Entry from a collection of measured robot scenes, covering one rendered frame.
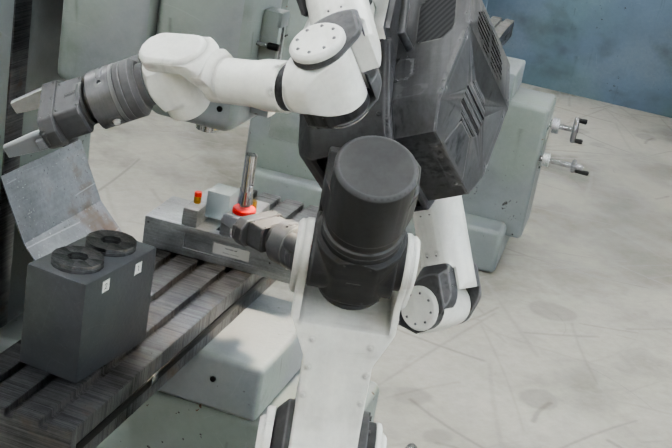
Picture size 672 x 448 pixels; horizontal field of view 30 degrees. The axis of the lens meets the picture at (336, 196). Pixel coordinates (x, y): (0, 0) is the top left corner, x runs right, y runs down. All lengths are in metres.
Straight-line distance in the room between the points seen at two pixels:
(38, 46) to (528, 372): 2.63
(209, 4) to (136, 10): 0.14
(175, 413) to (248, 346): 0.21
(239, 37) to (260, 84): 0.68
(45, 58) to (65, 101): 0.82
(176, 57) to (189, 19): 0.64
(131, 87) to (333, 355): 0.49
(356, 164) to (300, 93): 0.12
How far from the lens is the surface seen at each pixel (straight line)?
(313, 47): 1.65
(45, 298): 2.17
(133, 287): 2.25
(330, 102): 1.68
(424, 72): 1.86
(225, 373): 2.51
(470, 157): 1.91
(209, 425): 2.59
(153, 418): 2.64
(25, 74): 2.61
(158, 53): 1.79
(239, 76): 1.73
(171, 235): 2.72
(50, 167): 2.76
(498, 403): 4.45
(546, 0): 8.93
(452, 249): 2.15
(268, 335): 2.61
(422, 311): 2.15
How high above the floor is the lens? 2.05
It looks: 20 degrees down
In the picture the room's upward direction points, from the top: 10 degrees clockwise
